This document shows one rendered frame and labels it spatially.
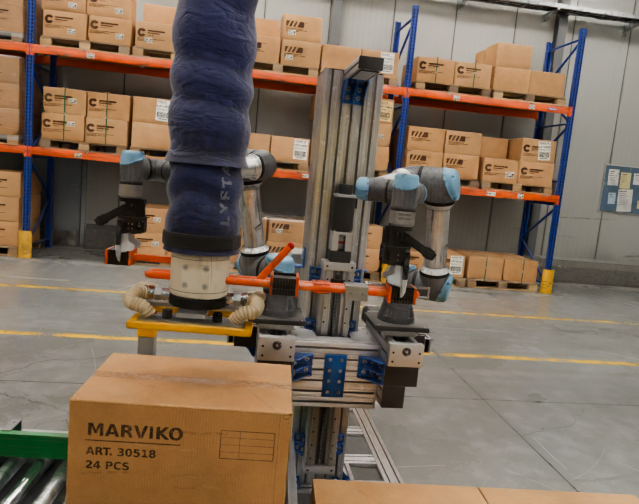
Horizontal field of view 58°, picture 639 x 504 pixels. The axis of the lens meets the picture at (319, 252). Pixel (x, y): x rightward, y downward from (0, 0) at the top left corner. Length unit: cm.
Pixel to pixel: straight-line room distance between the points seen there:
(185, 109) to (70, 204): 893
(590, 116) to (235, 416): 1085
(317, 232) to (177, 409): 108
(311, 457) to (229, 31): 175
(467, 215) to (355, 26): 388
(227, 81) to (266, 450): 101
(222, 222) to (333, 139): 92
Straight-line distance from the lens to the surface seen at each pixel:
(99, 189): 1044
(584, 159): 1193
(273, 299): 226
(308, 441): 260
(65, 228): 1057
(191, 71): 163
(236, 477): 174
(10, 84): 942
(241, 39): 166
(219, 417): 166
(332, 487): 215
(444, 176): 216
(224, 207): 164
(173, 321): 165
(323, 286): 170
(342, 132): 243
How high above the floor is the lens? 161
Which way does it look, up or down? 8 degrees down
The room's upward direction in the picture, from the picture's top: 5 degrees clockwise
